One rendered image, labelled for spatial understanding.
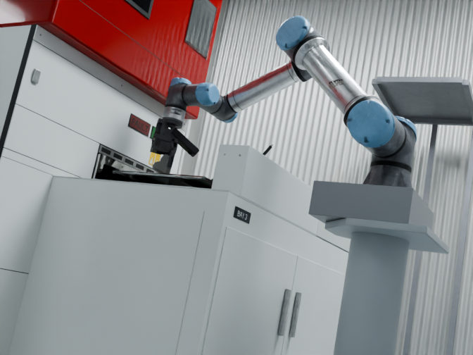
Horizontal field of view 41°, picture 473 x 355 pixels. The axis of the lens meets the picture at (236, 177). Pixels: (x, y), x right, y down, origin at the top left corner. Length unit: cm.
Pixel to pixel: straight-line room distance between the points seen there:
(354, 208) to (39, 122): 94
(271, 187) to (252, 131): 304
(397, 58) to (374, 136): 296
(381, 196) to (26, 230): 102
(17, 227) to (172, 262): 51
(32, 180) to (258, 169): 67
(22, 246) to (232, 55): 353
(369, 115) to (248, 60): 344
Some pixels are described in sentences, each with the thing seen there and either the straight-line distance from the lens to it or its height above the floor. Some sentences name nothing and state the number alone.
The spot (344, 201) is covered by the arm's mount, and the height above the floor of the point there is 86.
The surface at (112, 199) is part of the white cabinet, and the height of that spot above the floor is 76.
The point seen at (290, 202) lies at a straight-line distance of 193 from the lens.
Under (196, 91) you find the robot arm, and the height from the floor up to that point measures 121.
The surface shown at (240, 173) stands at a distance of 167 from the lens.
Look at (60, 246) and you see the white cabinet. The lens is 190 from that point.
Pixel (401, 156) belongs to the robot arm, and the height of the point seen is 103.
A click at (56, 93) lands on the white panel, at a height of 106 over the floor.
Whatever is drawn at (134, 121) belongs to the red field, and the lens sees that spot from 226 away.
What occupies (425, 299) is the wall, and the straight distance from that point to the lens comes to 414.
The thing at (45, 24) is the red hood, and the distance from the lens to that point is 195.
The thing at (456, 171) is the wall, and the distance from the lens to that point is 426.
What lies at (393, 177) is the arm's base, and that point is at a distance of 179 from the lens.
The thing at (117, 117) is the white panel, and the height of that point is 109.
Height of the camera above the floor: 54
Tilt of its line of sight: 12 degrees up
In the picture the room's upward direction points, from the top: 11 degrees clockwise
